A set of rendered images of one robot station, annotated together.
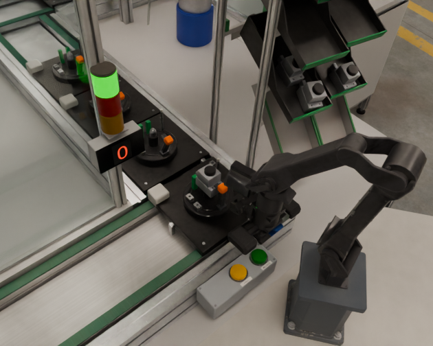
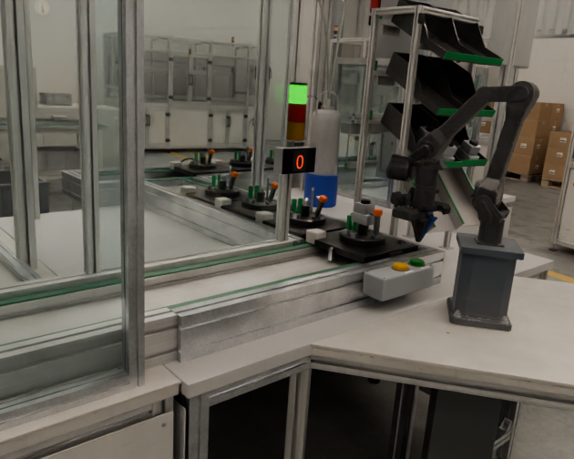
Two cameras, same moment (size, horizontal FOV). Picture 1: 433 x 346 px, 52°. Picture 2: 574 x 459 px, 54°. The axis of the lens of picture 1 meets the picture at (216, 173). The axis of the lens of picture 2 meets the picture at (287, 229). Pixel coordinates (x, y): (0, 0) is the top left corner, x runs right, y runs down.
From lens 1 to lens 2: 1.02 m
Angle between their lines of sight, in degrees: 33
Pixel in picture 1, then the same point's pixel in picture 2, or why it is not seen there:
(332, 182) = not seen: hidden behind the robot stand
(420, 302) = not seen: outside the picture
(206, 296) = (374, 274)
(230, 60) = not seen: hidden behind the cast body
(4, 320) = (186, 286)
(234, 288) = (399, 273)
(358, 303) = (516, 251)
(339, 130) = (470, 212)
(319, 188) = not seen: hidden behind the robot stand
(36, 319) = (216, 288)
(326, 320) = (490, 290)
